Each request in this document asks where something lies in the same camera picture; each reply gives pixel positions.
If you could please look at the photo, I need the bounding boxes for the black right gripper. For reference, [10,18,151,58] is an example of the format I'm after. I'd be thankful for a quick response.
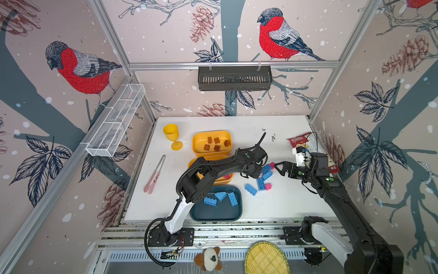
[275,160,317,183]

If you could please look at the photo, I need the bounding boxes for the blue lego brick large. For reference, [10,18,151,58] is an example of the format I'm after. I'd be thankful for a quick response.
[257,178,266,191]

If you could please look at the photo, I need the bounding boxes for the blue lego brick front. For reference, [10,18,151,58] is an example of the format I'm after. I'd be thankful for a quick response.
[245,184,258,196]

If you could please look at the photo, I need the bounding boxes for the blue sloped lego brick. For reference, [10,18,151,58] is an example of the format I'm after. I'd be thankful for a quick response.
[214,192,227,202]

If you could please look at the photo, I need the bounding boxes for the long blue lego brick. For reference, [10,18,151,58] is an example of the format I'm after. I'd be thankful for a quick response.
[203,197,217,207]

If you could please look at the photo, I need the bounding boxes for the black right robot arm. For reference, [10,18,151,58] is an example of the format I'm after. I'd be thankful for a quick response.
[273,153,404,274]

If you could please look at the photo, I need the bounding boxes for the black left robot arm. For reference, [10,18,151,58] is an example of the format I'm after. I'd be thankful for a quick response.
[144,144,268,268]

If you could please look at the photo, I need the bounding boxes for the snack chips bag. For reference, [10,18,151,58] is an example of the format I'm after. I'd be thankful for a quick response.
[288,132,341,174]

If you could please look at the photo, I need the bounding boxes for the near yellow plastic bin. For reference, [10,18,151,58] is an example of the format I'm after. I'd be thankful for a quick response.
[188,154,233,186]

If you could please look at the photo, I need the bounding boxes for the yellow plastic bin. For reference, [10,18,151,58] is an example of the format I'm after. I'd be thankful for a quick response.
[188,154,233,186]
[192,131,233,157]

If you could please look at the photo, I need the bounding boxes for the far yellow plastic bin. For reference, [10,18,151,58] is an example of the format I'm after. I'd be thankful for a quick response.
[192,131,233,157]

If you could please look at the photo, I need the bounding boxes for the dark teal plastic bin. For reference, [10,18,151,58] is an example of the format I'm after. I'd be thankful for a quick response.
[190,185,243,222]

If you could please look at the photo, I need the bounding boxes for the yellow plastic goblet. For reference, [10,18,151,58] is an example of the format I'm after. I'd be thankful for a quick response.
[163,124,183,151]

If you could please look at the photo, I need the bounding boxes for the woven bamboo tray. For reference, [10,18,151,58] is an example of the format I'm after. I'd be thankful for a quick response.
[244,242,290,274]

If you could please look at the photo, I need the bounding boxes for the pink plastic tongs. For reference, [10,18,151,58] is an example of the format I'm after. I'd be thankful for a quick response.
[143,155,166,194]

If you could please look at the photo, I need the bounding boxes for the plush dog toy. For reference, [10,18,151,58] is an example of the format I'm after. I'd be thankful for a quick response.
[194,247,222,272]

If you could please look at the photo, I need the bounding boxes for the amber glass jar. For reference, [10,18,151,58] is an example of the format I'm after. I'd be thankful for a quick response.
[351,240,379,258]

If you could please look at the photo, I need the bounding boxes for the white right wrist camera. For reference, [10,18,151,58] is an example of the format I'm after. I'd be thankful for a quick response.
[293,146,311,167]

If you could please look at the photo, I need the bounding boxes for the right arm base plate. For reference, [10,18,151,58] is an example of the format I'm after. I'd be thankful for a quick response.
[280,226,322,245]

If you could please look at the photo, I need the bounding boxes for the black wall basket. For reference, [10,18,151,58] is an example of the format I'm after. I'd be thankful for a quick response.
[198,66,273,91]

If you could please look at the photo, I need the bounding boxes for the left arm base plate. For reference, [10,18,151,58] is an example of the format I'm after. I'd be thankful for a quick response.
[145,227,195,247]

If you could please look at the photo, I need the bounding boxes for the white wire mesh basket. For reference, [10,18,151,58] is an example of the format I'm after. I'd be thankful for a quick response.
[86,83,146,157]

